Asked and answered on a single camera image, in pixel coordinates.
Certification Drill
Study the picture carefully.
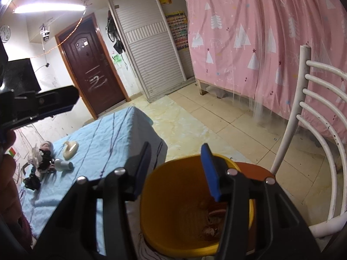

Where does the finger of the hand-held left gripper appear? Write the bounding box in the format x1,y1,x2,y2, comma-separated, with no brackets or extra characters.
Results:
13,85,80,127

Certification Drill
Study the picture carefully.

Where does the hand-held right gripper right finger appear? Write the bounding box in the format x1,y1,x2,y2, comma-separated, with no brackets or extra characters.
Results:
201,143,312,260

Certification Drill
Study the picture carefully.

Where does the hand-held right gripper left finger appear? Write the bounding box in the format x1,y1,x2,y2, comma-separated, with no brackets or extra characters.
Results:
34,141,152,260

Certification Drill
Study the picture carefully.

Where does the yellow plastic bucket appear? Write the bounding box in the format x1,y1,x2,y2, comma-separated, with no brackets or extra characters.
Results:
139,154,256,259

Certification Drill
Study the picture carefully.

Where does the black plastic bag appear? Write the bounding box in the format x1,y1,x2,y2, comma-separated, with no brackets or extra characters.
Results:
24,175,42,190

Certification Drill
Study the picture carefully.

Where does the person's left hand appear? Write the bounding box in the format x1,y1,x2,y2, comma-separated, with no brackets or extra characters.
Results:
0,130,23,223

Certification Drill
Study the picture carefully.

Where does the dark brown wooden door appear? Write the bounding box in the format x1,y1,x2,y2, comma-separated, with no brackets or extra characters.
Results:
56,15,131,120

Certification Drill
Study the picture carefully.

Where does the small black hanging bag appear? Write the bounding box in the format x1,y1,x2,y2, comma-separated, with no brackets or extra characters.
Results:
113,40,126,55

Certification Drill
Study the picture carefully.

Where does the long ceiling light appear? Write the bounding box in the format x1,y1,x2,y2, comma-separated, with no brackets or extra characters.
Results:
12,1,88,14

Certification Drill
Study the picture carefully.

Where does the white metal chair brown seat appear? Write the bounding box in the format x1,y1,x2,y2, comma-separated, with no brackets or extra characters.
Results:
233,45,347,239

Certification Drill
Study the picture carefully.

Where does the white shutter wardrobe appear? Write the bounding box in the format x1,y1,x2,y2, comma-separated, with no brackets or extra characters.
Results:
107,0,196,103

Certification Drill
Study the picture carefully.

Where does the colourful grid chart poster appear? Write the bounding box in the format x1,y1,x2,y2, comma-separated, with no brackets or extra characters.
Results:
166,10,189,51

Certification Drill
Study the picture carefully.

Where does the black wall television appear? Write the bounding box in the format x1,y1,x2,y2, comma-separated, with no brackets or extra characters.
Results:
6,58,42,93

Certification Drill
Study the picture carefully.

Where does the white wall security camera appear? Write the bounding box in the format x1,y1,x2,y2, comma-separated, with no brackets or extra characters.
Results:
39,24,52,43

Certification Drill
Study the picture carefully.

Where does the orange string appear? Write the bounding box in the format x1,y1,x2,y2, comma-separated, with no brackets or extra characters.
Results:
30,15,85,59

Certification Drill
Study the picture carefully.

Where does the round wall clock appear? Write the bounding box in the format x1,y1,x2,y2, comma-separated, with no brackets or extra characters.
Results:
0,25,11,42

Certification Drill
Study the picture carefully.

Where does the wooden bed frame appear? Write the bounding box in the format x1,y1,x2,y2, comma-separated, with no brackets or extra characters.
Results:
196,78,257,101

